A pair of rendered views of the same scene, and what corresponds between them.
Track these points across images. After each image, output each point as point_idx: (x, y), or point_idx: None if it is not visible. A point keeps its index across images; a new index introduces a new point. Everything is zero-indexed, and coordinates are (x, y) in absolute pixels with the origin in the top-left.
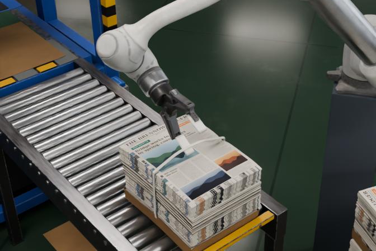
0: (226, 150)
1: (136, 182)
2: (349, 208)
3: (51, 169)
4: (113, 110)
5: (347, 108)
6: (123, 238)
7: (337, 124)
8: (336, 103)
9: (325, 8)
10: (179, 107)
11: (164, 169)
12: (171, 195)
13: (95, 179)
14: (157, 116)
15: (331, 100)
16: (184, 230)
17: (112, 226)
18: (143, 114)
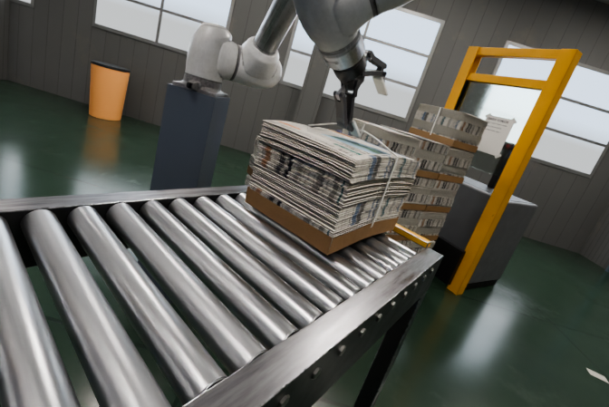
0: (330, 130)
1: (360, 202)
2: None
3: (252, 375)
4: None
5: (217, 111)
6: (398, 268)
7: (211, 129)
8: (215, 107)
9: None
10: (375, 71)
11: (385, 152)
12: (405, 169)
13: (281, 288)
14: (88, 197)
15: (213, 104)
16: (399, 201)
17: (385, 276)
18: (61, 208)
